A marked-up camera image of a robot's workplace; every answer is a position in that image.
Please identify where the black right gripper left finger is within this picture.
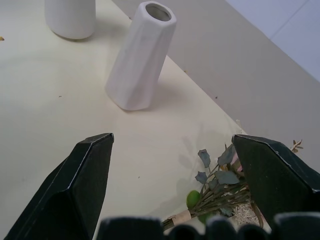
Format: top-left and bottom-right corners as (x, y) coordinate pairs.
(4, 132), (115, 240)

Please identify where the artificial flower bouquet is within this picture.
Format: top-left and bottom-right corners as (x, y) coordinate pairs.
(161, 120), (304, 232)

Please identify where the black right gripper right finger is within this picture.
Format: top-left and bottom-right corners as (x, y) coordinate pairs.
(231, 134), (320, 230)

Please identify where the tall white ceramic vase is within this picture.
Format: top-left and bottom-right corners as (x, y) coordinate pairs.
(104, 1), (178, 111)

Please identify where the wide white ceramic vase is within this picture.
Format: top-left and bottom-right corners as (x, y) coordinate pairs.
(44, 0), (97, 40)

